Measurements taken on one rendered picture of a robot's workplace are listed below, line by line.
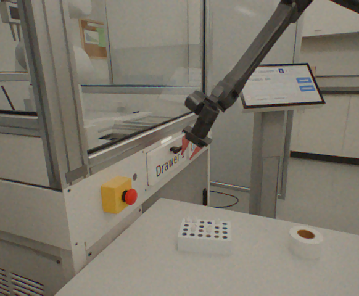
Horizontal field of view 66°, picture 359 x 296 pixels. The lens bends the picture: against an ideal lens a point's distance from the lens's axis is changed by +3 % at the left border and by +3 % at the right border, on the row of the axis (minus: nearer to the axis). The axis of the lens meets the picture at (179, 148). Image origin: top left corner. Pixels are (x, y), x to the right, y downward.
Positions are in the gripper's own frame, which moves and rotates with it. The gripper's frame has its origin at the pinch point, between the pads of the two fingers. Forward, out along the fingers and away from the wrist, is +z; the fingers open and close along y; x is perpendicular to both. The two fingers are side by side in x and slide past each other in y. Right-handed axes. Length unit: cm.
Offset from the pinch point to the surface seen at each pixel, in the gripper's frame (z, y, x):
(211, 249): 1.2, -21.0, 34.8
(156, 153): -0.7, 7.0, 12.6
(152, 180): 6.5, 3.5, 16.4
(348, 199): 34, -122, -180
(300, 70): -43, -21, -104
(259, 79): -29, -4, -86
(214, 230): -1.0, -19.6, 30.9
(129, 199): 1.2, 1.5, 36.9
